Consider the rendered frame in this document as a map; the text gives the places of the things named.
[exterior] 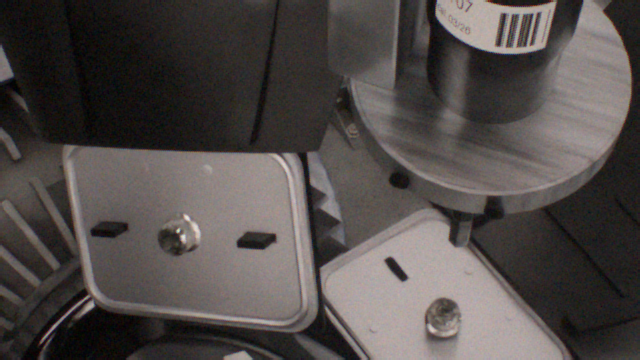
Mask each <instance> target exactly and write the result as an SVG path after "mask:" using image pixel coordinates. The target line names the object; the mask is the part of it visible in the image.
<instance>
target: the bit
mask: <svg viewBox="0 0 640 360"><path fill-rule="evenodd" d="M473 218H474V213H472V212H465V211H461V210H457V209H453V214H452V220H451V226H450V232H449V238H448V240H449V241H450V242H451V243H452V245H453V246H454V247H455V248H456V247H463V246H466V245H467V242H468V240H469V237H470V232H471V228H472V223H473Z"/></svg>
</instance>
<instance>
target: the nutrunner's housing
mask: <svg viewBox="0 0 640 360"><path fill-rule="evenodd" d="M583 1H584V0H427V3H426V12H427V18H428V22H429V25H430V36H429V46H428V55H427V64H426V68H427V78H428V81H429V84H430V87H431V89H432V91H433V93H434V94H435V96H436V97H437V99H438V100H439V101H440V102H441V103H442V104H443V105H444V106H445V107H446V108H448V109H449V110H450V111H452V112H453V113H455V114H456V115H458V116H460V117H462V118H464V119H467V120H470V121H472V122H477V123H481V124H489V125H499V124H508V123H513V122H516V121H519V120H522V119H524V118H526V117H528V116H530V115H532V114H533V113H535V112H536V111H537V110H538V109H540V108H541V107H542V106H543V105H544V103H545V102H546V101H547V100H548V98H549V96H550V95H551V93H552V90H553V88H554V84H555V81H556V77H557V73H558V70H559V66H560V62H561V59H562V55H563V51H564V49H565V47H566V46H567V45H568V44H569V42H570V40H571V39H572V37H573V34H574V32H575V29H576V26H577V22H578V19H579V15H580V12H581V8H582V5H583Z"/></svg>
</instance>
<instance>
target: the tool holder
mask: <svg viewBox="0 0 640 360"><path fill-rule="evenodd" d="M426 3H427V0H327V11H328V67H329V70H330V71H331V72H333V73H336V74H339V75H342V76H346V77H349V78H350V104H351V111H352V115H353V119H354V123H355V127H356V129H357V131H358V133H359V136H360V138H361V140H362V142H363V144H364V146H365V147H366V149H367V150H368V152H369V153H370V155H371V156H372V158H373V159H374V161H375V162H376V163H377V164H378V165H379V166H380V167H381V168H382V169H383V170H384V171H385V172H386V174H387V175H389V176H390V178H389V180H388V181H389V183H390V184H391V185H392V186H393V187H395V188H397V189H401V190H404V189H407V190H409V191H410V192H412V193H414V194H415V195H417V196H419V197H421V198H422V199H424V200H427V201H429V202H432V203H434V204H437V205H439V206H442V207H444V208H449V209H451V208H453V209H457V210H461V211H465V212H472V213H482V214H486V215H487V216H489V217H491V218H494V219H501V218H503V217H504V214H508V213H516V212H522V211H527V210H533V209H536V208H539V207H542V206H545V205H548V204H551V203H554V202H556V201H558V200H560V199H562V198H564V197H565V196H567V195H569V194H571V193H573V192H574V191H576V190H577V189H580V188H581V187H582V186H583V185H584V184H585V183H587V182H588V181H589V180H590V179H591V178H592V177H593V176H594V175H595V174H596V173H597V172H598V170H599V169H600V168H601V167H602V166H603V164H604V163H605V161H606V160H607V158H608V157H609V155H610V154H611V152H612V150H613V148H614V145H615V143H616V141H617V138H618V136H619V133H620V131H621V128H622V125H623V123H624V120H625V118H626V115H627V112H628V107H629V102H630V97H631V71H630V66H629V60H628V56H627V53H626V51H625V48H624V45H623V43H622V40H621V38H620V36H619V35H618V33H617V31H616V30H615V28H614V26H613V24H612V23H611V21H610V20H609V19H608V18H607V17H606V15H605V14H604V13H603V12H602V10H601V9H600V8H599V7H598V6H597V5H596V4H595V3H594V2H593V1H591V0H584V1H583V5H582V8H581V12H580V15H579V19H578V22H577V26H576V29H575V32H574V34H573V37H572V39H571V40H570V42H569V44H568V45H567V46H566V47H565V49H564V51H563V55H562V59H561V62H560V66H559V70H558V73H557V77H556V81H555V84H554V88H553V90H552V93H551V95H550V96H549V98H548V100H547V101H546V102H545V103H544V105H543V106H542V107H541V108H540V109H538V110H537V111H536V112H535V113H533V114H532V115H530V116H528V117H526V118H524V119H522V120H519V121H516V122H513V123H508V124H499V125H489V124H481V123H477V122H472V121H470V120H467V119H464V118H462V117H460V116H458V115H456V114H455V113H453V112H452V111H450V110H449V109H448V108H446V107H445V106H444V105H443V104H442V103H441V102H440V101H439V100H438V99H437V97H436V96H435V94H434V93H433V91H432V89H431V87H430V84H429V81H428V78H427V68H426V64H427V55H428V46H429V36H430V25H429V22H428V18H427V12H426Z"/></svg>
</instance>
